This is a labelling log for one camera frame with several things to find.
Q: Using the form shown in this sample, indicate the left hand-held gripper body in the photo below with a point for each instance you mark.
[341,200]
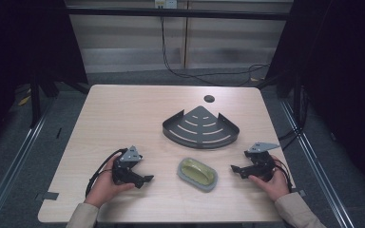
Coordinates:
[124,172]

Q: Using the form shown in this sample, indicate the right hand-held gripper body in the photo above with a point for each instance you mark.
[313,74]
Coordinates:
[261,163]

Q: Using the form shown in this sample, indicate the person's left hand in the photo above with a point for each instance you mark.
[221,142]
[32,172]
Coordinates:
[103,186]

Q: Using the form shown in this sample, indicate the person's right hand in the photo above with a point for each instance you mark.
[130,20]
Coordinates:
[274,185]

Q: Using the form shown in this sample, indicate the grey soap dish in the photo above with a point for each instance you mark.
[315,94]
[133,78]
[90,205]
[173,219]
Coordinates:
[183,177]

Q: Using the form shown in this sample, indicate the yellow soap bar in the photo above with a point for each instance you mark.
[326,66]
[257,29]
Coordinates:
[198,172]

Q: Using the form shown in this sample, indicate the grey tape piece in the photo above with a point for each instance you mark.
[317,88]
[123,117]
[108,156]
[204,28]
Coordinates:
[48,196]
[300,192]

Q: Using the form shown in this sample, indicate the dark grey metal corner shelf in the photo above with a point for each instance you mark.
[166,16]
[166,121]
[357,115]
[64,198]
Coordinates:
[199,129]

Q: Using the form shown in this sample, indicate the black metal stand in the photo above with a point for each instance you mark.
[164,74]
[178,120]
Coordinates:
[35,101]
[293,95]

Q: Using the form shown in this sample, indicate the dark round table grommet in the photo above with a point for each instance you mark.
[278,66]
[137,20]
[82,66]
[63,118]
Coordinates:
[209,98]

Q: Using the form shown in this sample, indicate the black horizontal bar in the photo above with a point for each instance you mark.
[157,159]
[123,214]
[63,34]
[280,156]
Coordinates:
[177,13]

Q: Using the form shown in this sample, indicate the metal floor rail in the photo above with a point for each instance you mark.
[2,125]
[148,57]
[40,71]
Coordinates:
[9,167]
[316,171]

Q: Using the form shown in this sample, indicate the white wall outlet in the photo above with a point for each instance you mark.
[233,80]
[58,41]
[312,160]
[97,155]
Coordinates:
[165,3]

